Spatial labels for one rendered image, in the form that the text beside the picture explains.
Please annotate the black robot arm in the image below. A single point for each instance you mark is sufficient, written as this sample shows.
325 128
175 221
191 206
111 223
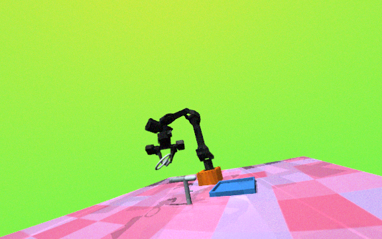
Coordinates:
164 132

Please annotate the grey metal ring with small tab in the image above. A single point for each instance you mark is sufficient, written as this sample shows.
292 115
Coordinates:
164 161

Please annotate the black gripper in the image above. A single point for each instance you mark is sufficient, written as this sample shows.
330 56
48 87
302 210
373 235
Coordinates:
151 149

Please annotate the blue tray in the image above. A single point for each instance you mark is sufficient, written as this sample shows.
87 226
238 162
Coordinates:
234 187

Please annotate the grey steel t-shaped stake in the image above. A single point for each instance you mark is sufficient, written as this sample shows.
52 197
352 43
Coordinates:
186 187

